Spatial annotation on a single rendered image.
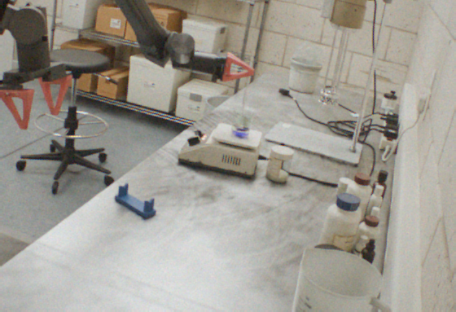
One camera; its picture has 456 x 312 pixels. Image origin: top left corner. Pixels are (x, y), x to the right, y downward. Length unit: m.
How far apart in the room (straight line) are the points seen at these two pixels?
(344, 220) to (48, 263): 0.57
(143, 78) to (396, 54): 1.68
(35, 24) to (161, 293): 0.49
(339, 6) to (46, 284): 1.14
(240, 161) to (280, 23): 2.47
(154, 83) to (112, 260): 2.78
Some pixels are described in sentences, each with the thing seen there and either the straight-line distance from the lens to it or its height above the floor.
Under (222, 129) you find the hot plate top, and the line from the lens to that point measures 1.49.
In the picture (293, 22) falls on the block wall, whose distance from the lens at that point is 3.81.
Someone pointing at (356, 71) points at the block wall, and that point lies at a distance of 3.80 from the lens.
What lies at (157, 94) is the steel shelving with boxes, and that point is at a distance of 3.76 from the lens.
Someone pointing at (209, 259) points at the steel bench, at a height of 0.75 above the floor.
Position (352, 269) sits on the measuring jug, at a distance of 0.91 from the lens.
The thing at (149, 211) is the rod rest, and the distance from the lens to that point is 1.19.
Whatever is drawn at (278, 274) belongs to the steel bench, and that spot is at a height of 0.75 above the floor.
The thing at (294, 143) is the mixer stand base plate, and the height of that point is 0.76.
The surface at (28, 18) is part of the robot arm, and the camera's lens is 0.90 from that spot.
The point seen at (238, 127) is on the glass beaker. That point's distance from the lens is 1.43.
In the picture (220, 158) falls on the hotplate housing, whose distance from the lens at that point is 1.44.
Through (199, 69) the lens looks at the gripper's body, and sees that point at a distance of 1.41.
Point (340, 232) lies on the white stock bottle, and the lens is 1.14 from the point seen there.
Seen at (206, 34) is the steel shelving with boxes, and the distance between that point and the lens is 3.65.
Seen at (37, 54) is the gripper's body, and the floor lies 1.10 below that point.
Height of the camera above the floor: 1.33
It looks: 20 degrees down
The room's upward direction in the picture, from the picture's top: 11 degrees clockwise
